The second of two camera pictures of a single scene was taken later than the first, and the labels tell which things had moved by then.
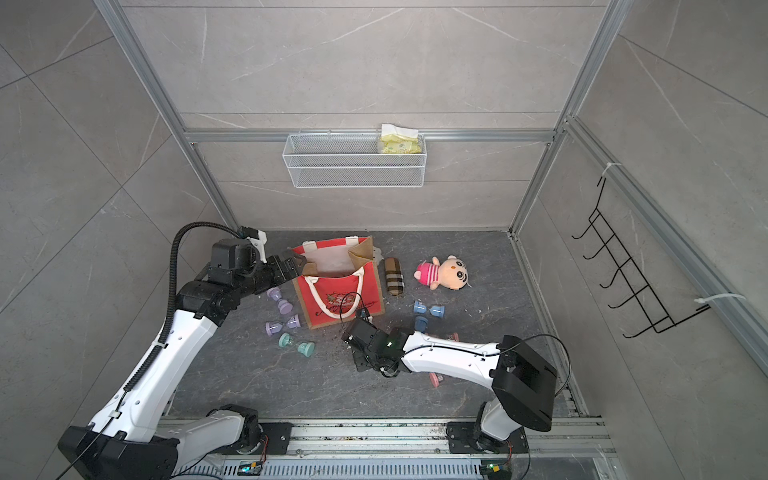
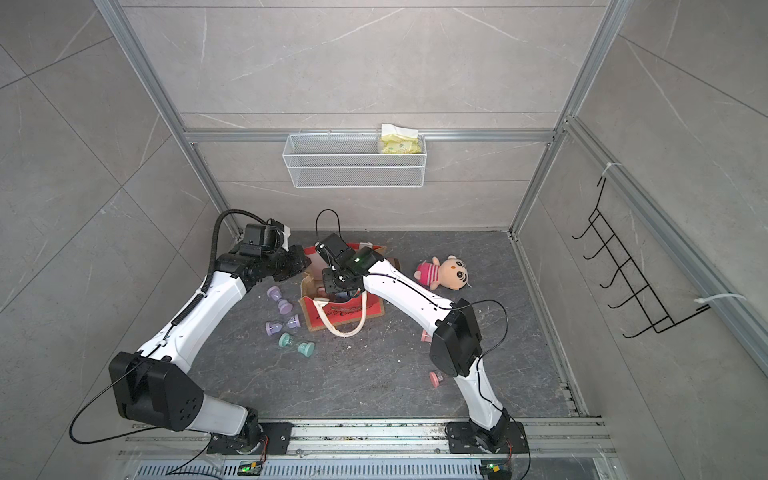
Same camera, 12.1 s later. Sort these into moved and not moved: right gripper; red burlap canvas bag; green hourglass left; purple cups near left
Moved: right gripper
Not moved: purple cups near left; red burlap canvas bag; green hourglass left
